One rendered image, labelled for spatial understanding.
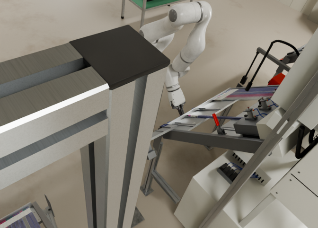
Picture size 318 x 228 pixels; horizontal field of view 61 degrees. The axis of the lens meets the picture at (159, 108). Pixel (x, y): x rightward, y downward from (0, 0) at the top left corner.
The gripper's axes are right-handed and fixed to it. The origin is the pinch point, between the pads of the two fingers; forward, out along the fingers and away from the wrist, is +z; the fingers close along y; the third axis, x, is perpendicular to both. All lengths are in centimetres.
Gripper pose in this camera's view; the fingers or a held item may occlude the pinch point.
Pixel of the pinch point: (181, 111)
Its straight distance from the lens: 175.5
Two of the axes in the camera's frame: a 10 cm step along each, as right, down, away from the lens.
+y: -7.6, 4.0, -5.2
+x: 5.7, 0.1, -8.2
